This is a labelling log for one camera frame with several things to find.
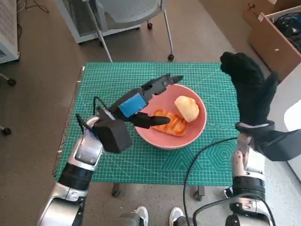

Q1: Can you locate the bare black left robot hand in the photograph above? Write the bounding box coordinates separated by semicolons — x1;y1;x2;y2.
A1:
109;73;184;129

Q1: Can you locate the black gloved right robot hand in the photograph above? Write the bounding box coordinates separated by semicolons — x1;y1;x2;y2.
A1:
220;51;279;128

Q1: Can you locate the braided toy bread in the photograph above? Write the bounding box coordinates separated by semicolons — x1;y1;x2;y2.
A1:
150;108;189;137

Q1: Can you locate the pink bowl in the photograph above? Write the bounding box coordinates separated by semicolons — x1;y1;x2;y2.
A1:
134;84;207;151

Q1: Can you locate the round toy bread bun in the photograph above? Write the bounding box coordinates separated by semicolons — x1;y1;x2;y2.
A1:
174;95;200;123

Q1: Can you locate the open drawer with light rim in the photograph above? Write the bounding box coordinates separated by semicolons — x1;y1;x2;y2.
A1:
249;10;301;82

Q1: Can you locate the green cutting mat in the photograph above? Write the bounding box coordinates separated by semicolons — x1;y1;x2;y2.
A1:
55;62;240;185

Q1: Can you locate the brown cardboard box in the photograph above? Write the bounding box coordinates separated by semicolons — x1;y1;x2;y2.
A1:
242;0;278;31

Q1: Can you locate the grey mesh office chair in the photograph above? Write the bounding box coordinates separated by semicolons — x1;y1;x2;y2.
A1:
83;0;175;63

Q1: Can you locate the white shoe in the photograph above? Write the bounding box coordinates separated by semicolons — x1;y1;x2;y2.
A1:
134;206;149;226
169;207;185;226

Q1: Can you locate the black wheeled chair base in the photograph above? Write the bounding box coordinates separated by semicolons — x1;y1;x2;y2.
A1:
0;73;16;136

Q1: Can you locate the white perforated appliance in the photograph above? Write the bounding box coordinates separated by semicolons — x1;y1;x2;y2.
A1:
0;0;19;64

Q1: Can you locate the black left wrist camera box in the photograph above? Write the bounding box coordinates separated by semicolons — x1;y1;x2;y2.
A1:
94;106;133;154

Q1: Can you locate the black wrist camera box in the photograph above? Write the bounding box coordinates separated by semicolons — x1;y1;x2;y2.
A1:
251;128;301;162
94;106;133;154

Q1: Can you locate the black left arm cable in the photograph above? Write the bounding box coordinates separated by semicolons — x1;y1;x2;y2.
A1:
93;96;113;117

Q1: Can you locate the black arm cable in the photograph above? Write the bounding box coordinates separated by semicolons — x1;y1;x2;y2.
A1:
93;96;113;117
182;137;277;226

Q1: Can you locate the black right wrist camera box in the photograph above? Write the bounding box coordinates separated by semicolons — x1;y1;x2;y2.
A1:
251;128;301;162

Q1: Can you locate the dark cable bundle in drawer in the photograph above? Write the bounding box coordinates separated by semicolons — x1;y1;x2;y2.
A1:
274;13;301;52

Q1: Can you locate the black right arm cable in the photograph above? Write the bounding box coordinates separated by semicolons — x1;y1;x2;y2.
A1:
182;137;277;226

